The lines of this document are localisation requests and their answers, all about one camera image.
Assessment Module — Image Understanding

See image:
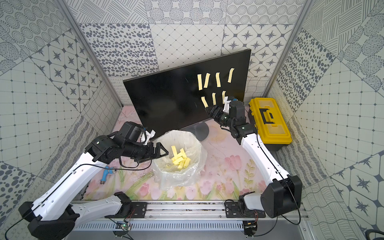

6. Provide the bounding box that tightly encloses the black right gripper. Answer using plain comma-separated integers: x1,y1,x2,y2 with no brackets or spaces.
205,104,235,128

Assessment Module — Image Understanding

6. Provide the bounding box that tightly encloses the yellow sticky note strip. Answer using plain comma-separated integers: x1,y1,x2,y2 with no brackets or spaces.
222,91,228,104
197,74,203,91
215,72,221,88
201,97,208,108
212,93,217,105
204,73,211,88
228,68,235,83

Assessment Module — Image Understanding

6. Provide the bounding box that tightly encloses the bin with clear plastic liner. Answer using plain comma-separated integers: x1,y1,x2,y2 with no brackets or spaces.
152,130,208,190

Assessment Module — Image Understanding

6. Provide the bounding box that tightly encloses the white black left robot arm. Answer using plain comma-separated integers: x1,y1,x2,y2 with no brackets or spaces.
19,122,169,240

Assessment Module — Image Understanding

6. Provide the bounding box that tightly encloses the round grey monitor stand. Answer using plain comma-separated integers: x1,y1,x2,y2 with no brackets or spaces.
181,122,210,142

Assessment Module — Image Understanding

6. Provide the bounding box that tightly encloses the pile of yellow sticky notes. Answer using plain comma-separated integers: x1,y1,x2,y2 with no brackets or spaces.
171,146,191,170

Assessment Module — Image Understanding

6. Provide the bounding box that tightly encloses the black computer monitor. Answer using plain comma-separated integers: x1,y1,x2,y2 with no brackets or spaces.
123,50,251,138

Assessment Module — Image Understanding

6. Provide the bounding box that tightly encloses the blue grey screwdriver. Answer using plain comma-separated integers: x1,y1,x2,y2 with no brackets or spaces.
100,167,116,185

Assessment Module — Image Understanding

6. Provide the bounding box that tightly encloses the floral pink table mat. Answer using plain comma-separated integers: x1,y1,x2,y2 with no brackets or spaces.
83,120,267,201

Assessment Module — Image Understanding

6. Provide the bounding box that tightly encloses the yellow black toolbox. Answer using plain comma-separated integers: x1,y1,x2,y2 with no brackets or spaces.
248,98,292,152

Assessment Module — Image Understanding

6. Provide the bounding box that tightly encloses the small green circuit board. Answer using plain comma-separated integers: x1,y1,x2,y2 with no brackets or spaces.
116,221,132,232

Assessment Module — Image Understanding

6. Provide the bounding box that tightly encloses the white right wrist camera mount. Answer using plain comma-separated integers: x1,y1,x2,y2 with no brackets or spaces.
223,96,237,114

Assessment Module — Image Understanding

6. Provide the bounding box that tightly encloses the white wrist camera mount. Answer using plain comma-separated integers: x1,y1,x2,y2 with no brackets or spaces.
141,130,156,145
223,96,237,114

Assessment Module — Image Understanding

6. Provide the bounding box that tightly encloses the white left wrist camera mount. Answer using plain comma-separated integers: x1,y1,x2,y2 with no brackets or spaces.
141,130,156,145

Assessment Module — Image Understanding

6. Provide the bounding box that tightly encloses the black motor under rail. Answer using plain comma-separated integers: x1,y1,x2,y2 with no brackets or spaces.
243,221,258,237

